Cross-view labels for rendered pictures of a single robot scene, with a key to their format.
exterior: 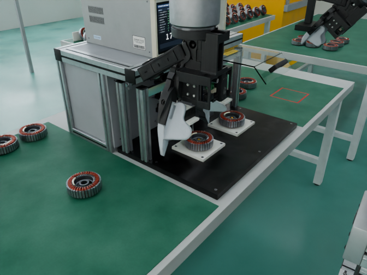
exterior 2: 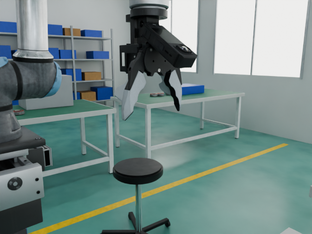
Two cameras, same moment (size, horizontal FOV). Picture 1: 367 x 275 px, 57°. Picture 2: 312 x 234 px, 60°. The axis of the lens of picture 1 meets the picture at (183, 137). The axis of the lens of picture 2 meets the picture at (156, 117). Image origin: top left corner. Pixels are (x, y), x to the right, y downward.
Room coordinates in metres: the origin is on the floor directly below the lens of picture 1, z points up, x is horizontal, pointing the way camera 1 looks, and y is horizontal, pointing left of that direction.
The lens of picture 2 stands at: (1.05, 0.13, 1.26)
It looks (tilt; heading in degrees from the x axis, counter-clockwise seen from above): 12 degrees down; 194
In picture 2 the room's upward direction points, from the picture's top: straight up
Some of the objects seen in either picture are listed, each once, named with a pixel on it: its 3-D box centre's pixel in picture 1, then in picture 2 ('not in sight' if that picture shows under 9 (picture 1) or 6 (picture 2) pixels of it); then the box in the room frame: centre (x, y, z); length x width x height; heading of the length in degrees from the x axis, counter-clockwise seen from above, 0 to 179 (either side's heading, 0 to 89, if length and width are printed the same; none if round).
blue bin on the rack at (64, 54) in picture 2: not in sight; (65, 54); (-4.62, -3.47, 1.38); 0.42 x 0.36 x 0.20; 49
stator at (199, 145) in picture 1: (199, 140); not in sight; (1.14, -0.06, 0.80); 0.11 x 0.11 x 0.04
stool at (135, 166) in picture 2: not in sight; (141, 202); (-0.60, -0.40, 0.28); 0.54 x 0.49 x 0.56; 51
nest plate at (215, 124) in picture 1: (231, 124); not in sight; (1.33, -0.21, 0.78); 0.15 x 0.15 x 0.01; 51
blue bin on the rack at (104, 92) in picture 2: not in sight; (101, 93); (-5.30, -2.93, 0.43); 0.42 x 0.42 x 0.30; 51
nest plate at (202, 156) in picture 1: (198, 145); not in sight; (1.14, -0.06, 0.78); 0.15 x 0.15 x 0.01; 51
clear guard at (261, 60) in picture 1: (244, 61); not in sight; (1.40, -0.26, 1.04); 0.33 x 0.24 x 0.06; 51
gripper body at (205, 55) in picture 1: (197, 65); (146, 44); (0.53, -0.02, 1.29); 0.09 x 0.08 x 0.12; 56
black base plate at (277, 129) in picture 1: (212, 136); not in sight; (1.25, -0.12, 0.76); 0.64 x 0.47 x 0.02; 141
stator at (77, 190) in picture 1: (84, 184); not in sight; (0.91, 0.33, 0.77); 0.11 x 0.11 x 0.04
